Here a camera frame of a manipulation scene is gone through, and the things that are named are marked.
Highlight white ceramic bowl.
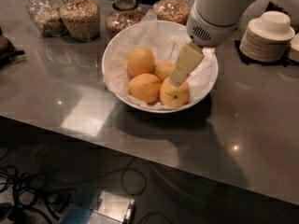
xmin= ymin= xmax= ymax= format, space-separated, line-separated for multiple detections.
xmin=101 ymin=20 xmax=220 ymax=114

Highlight black cables on floor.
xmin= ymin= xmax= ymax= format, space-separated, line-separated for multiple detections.
xmin=0 ymin=147 xmax=176 ymax=224

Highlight glass jar with dark cereal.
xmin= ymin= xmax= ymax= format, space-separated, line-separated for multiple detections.
xmin=106 ymin=0 xmax=145 ymax=38

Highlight black tray under plates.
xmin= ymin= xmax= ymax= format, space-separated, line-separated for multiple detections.
xmin=235 ymin=40 xmax=299 ymax=67

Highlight orange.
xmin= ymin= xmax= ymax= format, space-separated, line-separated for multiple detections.
xmin=160 ymin=78 xmax=191 ymax=107
xmin=153 ymin=61 xmax=174 ymax=82
xmin=127 ymin=47 xmax=155 ymax=77
xmin=129 ymin=73 xmax=161 ymax=104

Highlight glass jar far left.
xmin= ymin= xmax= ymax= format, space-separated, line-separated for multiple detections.
xmin=26 ymin=0 xmax=67 ymax=37

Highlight stack of white plates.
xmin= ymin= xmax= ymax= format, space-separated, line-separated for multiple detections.
xmin=239 ymin=11 xmax=295 ymax=63

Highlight white crumpled paper liner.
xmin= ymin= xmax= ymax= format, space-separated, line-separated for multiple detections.
xmin=103 ymin=9 xmax=218 ymax=111

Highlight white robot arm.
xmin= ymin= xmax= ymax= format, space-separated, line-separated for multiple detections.
xmin=169 ymin=0 xmax=299 ymax=87

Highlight blue and silver floor box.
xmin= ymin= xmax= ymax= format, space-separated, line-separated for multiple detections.
xmin=59 ymin=187 xmax=135 ymax=224

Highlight glass jar back right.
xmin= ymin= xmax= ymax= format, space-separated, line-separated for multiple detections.
xmin=152 ymin=0 xmax=190 ymax=25

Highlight dark brown object left edge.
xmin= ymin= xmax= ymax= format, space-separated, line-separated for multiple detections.
xmin=0 ymin=28 xmax=25 ymax=68

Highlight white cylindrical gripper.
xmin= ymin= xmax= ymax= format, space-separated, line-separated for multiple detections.
xmin=169 ymin=0 xmax=255 ymax=88

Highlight glass jar of grains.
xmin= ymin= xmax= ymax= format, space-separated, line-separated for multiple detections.
xmin=59 ymin=0 xmax=100 ymax=42

